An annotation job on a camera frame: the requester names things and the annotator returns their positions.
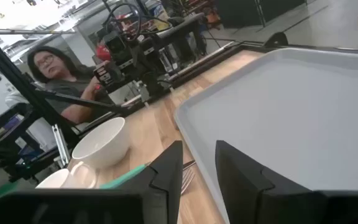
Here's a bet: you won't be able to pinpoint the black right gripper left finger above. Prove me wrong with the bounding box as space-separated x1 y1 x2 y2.
113 140 184 224

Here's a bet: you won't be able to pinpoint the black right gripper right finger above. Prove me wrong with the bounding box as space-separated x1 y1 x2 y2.
215 139 326 224

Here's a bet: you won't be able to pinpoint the silver metal bracket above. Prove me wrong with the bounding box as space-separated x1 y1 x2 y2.
52 124 71 166

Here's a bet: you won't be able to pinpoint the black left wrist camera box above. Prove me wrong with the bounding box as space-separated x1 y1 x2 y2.
103 30 127 63

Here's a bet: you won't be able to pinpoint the grey plastic tray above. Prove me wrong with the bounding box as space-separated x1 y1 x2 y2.
174 47 358 224

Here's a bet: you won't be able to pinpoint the person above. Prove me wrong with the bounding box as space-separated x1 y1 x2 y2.
26 45 114 125

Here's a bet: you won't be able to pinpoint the teal-handled metal spoon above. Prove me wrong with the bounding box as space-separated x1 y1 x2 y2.
99 161 152 190

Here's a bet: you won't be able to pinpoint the red round object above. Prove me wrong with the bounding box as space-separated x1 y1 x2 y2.
95 43 111 62

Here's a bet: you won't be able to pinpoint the black aluminium table frame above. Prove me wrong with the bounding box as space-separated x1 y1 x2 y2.
0 27 358 169

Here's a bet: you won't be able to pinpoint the orange-handled metal fork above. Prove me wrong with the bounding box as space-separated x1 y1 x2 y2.
180 169 196 195

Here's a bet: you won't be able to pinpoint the white ceramic mug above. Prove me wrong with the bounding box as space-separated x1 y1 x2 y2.
35 161 98 190

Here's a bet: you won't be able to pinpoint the white ceramic bowl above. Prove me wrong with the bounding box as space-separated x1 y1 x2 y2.
71 116 131 170

